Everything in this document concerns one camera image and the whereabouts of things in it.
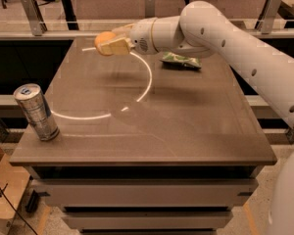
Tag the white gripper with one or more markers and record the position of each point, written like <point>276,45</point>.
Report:
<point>141,35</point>

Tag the orange fruit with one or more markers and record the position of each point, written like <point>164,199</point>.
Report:
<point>100,39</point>

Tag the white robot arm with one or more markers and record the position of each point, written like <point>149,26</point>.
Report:
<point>200,30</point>

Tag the silver redbull can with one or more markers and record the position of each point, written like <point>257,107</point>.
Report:
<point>36,110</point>

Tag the green chip bag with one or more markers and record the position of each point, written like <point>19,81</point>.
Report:
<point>174,61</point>

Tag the grey drawer cabinet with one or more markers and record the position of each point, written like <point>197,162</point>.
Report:
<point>143,149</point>

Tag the wooden box at left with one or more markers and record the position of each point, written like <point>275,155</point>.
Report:
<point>13,181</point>

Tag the middle metal bracket post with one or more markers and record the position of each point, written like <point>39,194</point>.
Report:
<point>150,8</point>

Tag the metal bracket post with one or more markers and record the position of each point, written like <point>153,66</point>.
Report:
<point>150,8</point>
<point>269,16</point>
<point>36,23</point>

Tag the left metal bracket post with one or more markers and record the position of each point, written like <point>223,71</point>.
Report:
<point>36,23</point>

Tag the right metal bracket post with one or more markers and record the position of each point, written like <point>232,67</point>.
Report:
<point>269,16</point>

